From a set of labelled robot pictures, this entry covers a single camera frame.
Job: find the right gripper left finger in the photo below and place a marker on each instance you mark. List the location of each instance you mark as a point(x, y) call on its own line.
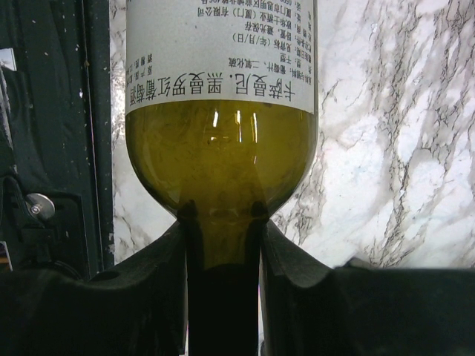
point(138, 307)

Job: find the green bottle white label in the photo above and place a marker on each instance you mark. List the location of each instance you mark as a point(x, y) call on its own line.
point(220, 126)

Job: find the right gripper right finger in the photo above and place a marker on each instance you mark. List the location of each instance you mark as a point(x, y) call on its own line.
point(356, 309)

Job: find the black front mounting rail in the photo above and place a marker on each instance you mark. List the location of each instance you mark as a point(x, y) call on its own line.
point(56, 176)

